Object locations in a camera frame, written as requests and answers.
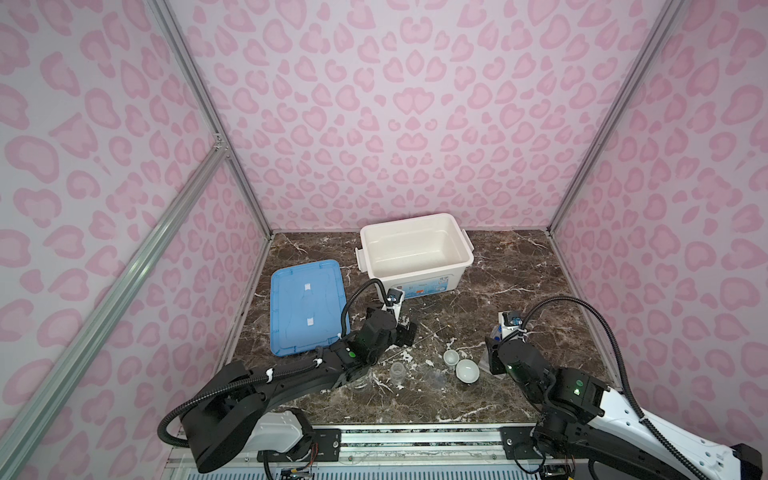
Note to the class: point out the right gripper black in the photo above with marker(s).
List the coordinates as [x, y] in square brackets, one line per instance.
[493, 349]

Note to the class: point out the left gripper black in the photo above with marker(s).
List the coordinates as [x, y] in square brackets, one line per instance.
[403, 337]

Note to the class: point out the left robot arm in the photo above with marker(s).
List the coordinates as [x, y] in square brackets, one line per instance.
[221, 417]

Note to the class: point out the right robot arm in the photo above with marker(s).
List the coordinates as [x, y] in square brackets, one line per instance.
[581, 417]

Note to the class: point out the small clear glass beaker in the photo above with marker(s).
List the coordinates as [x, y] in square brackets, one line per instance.
[398, 373]

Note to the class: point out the white ceramic evaporating dish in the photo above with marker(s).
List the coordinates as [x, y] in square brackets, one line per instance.
[467, 371]

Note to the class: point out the small white ceramic crucible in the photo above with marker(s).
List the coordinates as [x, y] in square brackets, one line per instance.
[451, 358]

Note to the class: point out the blue plastic bin lid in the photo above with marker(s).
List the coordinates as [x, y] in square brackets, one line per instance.
[305, 307]

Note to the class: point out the white plastic storage bin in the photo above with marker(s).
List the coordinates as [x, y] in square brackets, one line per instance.
[421, 256]

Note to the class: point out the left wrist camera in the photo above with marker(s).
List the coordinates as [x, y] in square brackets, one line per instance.
[394, 300]

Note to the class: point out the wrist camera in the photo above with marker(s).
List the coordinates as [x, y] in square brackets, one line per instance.
[394, 300]
[509, 323]

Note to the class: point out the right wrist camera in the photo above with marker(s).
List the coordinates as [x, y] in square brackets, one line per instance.
[509, 323]

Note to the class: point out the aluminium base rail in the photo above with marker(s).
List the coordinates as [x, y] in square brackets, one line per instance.
[439, 451]

